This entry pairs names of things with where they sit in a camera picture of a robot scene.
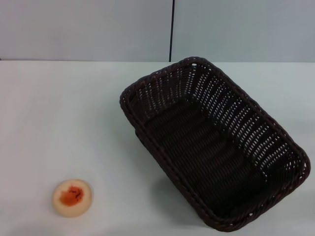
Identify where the round bun with orange centre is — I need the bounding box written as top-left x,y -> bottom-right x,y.
51,178 -> 93,211

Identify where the dark brown woven basket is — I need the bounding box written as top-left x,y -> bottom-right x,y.
119,56 -> 311,232

